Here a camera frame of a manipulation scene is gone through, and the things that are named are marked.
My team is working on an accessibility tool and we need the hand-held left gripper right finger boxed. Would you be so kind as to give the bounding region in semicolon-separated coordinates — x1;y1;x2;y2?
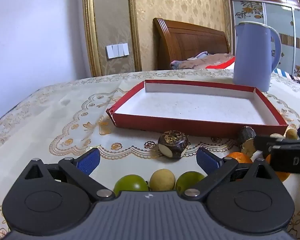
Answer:
182;147;274;201

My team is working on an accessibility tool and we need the white wall light switch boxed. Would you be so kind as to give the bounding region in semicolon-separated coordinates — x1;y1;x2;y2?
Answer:
106;43;130;60

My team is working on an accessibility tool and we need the dark brown peeled fruit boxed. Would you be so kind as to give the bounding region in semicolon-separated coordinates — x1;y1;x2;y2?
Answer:
157;130;190;158

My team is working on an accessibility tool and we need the blue electric kettle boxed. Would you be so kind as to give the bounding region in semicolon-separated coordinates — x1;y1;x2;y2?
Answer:
233;21;282;92

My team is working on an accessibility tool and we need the blue pink cloth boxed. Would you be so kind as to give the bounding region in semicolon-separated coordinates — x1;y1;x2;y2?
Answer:
170;59;188;70

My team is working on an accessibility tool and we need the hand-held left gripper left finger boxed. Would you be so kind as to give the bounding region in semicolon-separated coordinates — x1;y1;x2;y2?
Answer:
24;148;115;202

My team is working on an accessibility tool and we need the yellow round fruit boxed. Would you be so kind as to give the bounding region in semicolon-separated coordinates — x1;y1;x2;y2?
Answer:
149;170;176;192

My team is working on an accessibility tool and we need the green fruit with stem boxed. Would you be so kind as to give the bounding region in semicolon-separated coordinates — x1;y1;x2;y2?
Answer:
114;174;149;197

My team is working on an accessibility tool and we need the round green fruit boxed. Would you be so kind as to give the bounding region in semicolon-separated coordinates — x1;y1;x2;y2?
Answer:
175;171;206;194

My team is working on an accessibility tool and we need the brown striped blanket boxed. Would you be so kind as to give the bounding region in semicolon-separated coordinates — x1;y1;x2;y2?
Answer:
186;52;294;79

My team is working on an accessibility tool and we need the wooden bed headboard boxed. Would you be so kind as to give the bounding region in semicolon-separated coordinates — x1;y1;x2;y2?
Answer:
153;17;231;70

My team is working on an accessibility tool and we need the gold wall moulding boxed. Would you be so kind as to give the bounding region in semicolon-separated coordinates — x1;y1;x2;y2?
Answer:
126;0;143;72
81;0;103;77

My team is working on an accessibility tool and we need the small yellow fruit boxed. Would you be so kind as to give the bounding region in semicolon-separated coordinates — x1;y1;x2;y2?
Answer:
285;128;299;140

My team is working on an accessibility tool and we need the red cardboard tray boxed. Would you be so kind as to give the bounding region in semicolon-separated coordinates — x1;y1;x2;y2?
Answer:
106;79;289;139

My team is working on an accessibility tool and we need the cream gold patterned tablecloth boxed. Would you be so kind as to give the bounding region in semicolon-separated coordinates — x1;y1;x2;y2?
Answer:
0;69;300;240

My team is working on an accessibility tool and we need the floral sliding door wardrobe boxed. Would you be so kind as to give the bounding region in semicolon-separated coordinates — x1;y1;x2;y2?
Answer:
226;0;300;80

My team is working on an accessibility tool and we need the orange tangerine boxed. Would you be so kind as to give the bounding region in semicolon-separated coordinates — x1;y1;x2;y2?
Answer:
265;154;290;182
222;152;253;165

